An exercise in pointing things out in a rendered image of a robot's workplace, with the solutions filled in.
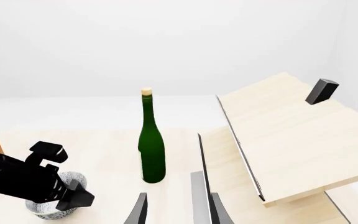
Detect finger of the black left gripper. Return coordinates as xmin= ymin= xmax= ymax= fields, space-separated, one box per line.
xmin=55 ymin=180 xmax=96 ymax=211

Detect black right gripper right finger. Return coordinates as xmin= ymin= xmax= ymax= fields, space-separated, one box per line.
xmin=211 ymin=192 xmax=235 ymax=224

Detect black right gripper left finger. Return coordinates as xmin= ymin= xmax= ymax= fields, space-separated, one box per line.
xmin=123 ymin=192 xmax=149 ymax=224

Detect pale wooden wine rack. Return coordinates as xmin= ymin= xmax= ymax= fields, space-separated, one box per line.
xmin=190 ymin=71 xmax=358 ymax=224

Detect black block on rack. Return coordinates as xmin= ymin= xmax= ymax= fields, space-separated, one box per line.
xmin=305 ymin=78 xmax=340 ymax=106

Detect patterned black and white bowl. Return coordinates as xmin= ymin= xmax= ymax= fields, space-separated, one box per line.
xmin=24 ymin=170 xmax=88 ymax=220

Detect green wine bottle with cork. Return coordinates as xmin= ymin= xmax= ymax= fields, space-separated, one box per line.
xmin=137 ymin=86 xmax=167 ymax=185

